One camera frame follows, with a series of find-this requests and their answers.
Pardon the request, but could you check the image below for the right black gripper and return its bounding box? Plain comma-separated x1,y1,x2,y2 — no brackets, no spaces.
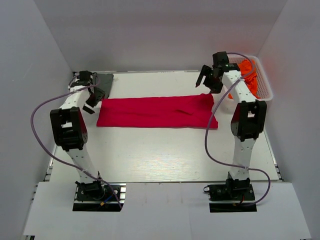
195,65,223,94

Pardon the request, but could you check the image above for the red t shirt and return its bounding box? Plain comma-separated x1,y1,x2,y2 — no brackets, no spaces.
96,93,215,129

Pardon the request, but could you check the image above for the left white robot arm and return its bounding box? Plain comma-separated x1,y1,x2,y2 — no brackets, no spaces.
49,70,106,200

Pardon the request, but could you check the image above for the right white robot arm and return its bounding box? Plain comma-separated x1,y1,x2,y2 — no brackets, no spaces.
195,51,267,200

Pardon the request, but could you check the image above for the folded grey t shirt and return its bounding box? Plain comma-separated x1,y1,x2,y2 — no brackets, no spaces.
94,72,114,99

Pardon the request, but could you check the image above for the orange t shirt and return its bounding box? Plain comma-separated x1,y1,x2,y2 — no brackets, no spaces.
237,59,259,99

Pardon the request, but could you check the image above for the white plastic basket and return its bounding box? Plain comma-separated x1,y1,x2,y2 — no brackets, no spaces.
228,54,273,102

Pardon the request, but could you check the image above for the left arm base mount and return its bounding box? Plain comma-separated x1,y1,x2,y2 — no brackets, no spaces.
72,181,126,212

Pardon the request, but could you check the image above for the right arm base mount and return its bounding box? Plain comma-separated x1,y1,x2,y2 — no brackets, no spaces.
203,184,257,213

